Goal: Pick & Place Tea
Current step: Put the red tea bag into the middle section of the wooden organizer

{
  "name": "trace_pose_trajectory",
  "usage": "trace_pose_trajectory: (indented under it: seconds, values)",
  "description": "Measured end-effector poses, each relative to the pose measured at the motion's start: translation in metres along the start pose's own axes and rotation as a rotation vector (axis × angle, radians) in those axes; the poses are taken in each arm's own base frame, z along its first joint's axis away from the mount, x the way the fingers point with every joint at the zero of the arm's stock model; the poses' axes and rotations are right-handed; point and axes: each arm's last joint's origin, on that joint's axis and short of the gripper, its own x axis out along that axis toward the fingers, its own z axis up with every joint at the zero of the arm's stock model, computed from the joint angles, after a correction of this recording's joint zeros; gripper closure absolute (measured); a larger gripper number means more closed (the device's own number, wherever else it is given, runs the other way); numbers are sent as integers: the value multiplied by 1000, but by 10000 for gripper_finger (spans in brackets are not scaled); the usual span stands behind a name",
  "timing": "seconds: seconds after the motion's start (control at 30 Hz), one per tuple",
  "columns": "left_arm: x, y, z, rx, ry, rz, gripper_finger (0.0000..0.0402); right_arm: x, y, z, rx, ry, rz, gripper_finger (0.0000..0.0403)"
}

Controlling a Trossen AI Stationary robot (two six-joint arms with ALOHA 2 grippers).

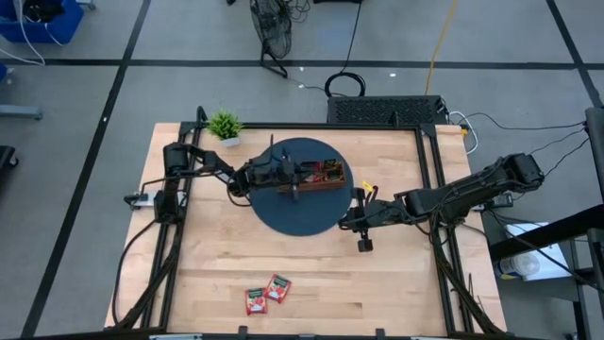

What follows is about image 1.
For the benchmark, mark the clear plastic bottle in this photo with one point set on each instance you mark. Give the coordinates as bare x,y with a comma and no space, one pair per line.
521,265

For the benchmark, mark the white box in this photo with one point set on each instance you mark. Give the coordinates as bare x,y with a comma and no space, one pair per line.
549,264

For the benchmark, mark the grey metal bar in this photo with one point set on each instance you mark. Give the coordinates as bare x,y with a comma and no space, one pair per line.
21,112

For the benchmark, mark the black power adapter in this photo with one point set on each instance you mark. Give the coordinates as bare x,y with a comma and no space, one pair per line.
504,200

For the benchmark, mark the black perforated computer case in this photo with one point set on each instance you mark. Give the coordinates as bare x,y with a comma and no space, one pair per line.
382,111

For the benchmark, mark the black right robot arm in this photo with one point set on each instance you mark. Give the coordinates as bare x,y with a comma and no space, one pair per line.
472,189

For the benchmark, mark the green plant in white pot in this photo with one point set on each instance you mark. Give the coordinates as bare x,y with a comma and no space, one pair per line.
225,125

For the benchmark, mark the wooden three-compartment tray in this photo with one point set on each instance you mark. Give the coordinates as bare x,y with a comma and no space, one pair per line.
325,186

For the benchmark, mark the blue plastic bin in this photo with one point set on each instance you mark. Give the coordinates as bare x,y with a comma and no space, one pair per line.
66,28

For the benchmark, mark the red strawberry tea packet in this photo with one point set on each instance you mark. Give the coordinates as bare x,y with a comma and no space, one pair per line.
323,173
277,288
256,301

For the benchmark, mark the dark grey post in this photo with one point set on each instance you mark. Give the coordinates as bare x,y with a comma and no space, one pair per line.
597,141

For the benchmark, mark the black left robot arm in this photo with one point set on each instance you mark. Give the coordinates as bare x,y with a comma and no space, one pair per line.
212,163

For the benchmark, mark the round dark blue placemat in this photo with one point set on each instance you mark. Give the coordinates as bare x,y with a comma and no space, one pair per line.
302,217

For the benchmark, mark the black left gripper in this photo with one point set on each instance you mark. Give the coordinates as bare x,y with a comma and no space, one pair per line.
278,174

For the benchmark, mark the black metal beam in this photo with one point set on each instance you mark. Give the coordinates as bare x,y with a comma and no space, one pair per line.
542,234

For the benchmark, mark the yellow gripper tag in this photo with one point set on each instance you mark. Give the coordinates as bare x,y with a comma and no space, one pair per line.
367,185

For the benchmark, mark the black floor fan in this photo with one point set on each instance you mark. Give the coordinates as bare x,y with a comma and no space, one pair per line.
271,28

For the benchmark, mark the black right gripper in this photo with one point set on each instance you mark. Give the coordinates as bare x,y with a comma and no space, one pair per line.
377,213

